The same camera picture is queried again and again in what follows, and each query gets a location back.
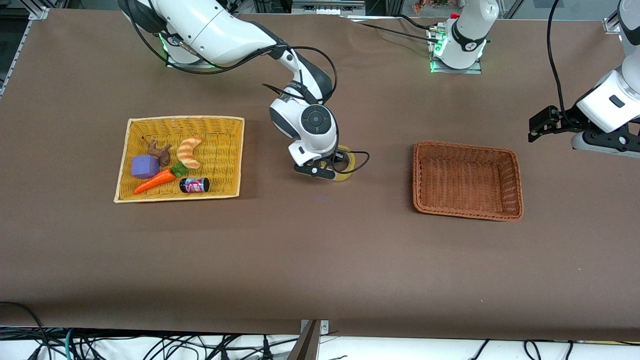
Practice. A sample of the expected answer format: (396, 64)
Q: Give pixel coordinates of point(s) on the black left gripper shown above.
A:
(563, 121)

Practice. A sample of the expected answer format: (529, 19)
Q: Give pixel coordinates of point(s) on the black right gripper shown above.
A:
(340, 158)

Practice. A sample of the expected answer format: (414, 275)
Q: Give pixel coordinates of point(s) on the clear yellowish tape roll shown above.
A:
(351, 160)

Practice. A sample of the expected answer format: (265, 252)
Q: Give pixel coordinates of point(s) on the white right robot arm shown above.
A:
(215, 30)

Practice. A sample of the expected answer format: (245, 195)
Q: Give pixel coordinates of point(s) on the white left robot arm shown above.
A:
(467, 37)

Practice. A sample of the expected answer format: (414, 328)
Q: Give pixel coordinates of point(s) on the brown wicker basket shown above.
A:
(465, 180)

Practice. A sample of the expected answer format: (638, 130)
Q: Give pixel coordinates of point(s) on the yellow wicker basket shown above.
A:
(220, 150)

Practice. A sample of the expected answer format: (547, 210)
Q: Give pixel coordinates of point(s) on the dark soda can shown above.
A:
(195, 185)

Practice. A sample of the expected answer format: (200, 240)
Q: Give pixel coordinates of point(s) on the toy croissant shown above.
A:
(188, 152)

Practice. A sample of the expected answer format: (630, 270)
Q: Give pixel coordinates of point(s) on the grey background equipment box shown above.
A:
(327, 6)

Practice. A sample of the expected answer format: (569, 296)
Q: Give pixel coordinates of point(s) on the brown toy root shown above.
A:
(160, 152)

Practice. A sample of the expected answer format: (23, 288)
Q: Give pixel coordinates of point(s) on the orange toy carrot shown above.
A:
(152, 183)

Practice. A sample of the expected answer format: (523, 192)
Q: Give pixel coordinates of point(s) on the purple cube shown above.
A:
(144, 167)

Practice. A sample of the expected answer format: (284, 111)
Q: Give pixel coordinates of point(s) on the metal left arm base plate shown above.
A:
(477, 67)

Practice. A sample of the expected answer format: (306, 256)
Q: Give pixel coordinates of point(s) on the aluminium frame corner piece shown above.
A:
(611, 25)
(39, 12)

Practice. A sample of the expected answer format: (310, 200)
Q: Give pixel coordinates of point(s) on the metal table edge bracket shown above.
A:
(309, 345)

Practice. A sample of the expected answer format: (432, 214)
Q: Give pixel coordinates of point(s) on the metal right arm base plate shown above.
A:
(172, 64)

